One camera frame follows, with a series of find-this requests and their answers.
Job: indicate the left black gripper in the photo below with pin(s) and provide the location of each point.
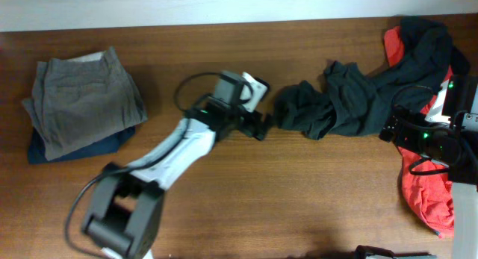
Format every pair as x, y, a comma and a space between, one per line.
259, 127

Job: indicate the red garment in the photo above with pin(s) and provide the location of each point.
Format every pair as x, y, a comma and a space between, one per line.
429, 197

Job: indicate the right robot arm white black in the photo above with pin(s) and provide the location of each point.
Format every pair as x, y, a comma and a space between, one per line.
446, 141

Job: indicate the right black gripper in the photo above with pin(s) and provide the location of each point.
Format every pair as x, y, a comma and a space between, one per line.
404, 136

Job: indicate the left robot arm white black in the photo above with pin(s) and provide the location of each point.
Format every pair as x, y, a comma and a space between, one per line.
124, 214

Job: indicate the navy folded garment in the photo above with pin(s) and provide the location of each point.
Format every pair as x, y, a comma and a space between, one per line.
111, 144

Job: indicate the grey folded pants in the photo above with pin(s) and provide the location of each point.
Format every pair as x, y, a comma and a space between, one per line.
78, 102

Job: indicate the dark green t-shirt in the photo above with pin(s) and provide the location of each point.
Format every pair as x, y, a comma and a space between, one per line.
421, 55

